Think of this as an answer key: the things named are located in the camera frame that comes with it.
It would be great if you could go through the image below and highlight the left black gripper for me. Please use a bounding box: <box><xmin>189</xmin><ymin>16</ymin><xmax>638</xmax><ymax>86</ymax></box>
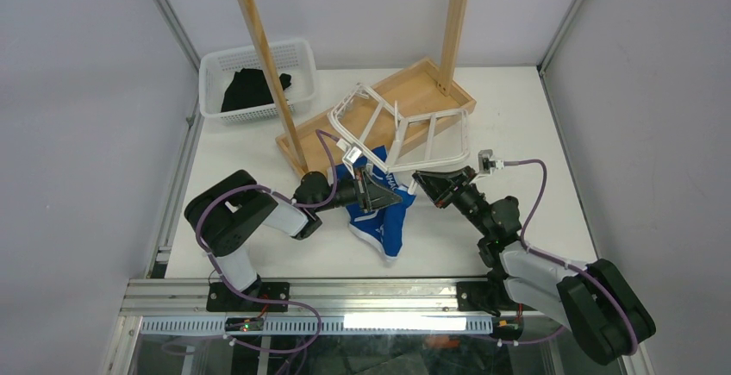
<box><xmin>312</xmin><ymin>165</ymin><xmax>402</xmax><ymax>213</ymax></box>

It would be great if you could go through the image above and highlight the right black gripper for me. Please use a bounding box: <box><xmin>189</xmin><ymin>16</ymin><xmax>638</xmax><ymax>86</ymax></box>
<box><xmin>411</xmin><ymin>166</ymin><xmax>492</xmax><ymax>238</ymax></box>

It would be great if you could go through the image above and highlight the white plastic clip hanger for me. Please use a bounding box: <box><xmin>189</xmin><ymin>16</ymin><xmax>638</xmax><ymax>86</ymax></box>
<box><xmin>327</xmin><ymin>83</ymin><xmax>470</xmax><ymax>173</ymax></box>

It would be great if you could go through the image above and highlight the black garment in basket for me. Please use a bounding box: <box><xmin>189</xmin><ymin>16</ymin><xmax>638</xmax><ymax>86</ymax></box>
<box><xmin>221</xmin><ymin>68</ymin><xmax>273</xmax><ymax>112</ymax></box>

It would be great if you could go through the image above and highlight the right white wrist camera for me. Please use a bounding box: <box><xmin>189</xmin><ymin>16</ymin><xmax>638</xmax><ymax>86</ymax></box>
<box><xmin>478</xmin><ymin>149</ymin><xmax>505</xmax><ymax>177</ymax></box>

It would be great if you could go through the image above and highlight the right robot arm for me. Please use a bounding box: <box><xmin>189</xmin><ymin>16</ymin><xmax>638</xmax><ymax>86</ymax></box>
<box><xmin>412</xmin><ymin>166</ymin><xmax>657</xmax><ymax>366</ymax></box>

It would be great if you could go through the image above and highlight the wooden hanger stand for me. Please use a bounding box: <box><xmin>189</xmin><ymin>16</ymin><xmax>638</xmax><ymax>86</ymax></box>
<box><xmin>236</xmin><ymin>0</ymin><xmax>477</xmax><ymax>175</ymax></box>

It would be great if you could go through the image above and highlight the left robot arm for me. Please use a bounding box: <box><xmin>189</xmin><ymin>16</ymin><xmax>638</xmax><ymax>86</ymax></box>
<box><xmin>184</xmin><ymin>167</ymin><xmax>403</xmax><ymax>312</ymax></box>

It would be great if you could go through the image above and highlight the blue boxer underwear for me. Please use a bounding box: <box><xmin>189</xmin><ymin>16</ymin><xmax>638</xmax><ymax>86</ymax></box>
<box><xmin>345</xmin><ymin>157</ymin><xmax>415</xmax><ymax>263</ymax></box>

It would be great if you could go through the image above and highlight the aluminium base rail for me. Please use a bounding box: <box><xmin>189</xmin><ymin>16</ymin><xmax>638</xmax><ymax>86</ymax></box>
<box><xmin>119</xmin><ymin>278</ymin><xmax>515</xmax><ymax>335</ymax></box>

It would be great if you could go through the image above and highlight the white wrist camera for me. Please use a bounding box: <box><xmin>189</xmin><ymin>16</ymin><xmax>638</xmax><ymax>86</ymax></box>
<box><xmin>478</xmin><ymin>149</ymin><xmax>505</xmax><ymax>177</ymax></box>
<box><xmin>336</xmin><ymin>139</ymin><xmax>363</xmax><ymax>172</ymax></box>

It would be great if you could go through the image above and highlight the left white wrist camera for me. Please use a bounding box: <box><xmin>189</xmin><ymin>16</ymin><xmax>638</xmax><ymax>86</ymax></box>
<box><xmin>336</xmin><ymin>139</ymin><xmax>363</xmax><ymax>172</ymax></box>

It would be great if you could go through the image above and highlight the white perforated plastic basket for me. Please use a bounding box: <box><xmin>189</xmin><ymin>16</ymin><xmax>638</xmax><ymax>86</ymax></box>
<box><xmin>199</xmin><ymin>38</ymin><xmax>319</xmax><ymax>124</ymax></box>

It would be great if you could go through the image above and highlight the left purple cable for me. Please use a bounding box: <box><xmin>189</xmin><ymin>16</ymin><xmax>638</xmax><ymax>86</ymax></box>
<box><xmin>194</xmin><ymin>128</ymin><xmax>341</xmax><ymax>375</ymax></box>

